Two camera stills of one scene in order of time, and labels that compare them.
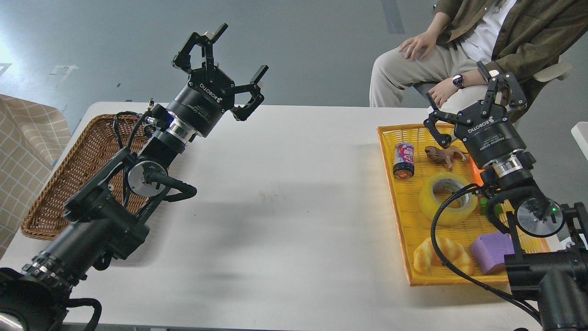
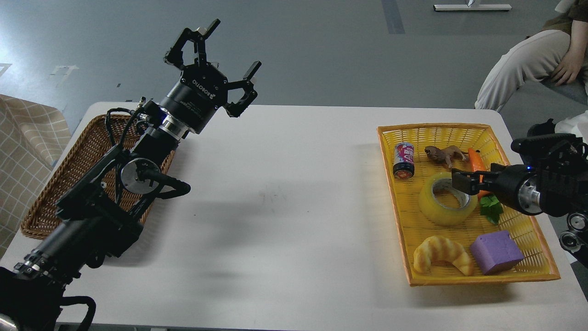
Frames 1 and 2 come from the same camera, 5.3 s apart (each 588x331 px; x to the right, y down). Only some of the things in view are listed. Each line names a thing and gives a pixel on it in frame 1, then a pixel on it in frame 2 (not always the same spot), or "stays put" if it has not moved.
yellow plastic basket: x=450 y=230 stays put
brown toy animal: x=447 y=155 stays put
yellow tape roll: x=450 y=182 stays put
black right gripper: x=487 y=134 to x=517 y=185
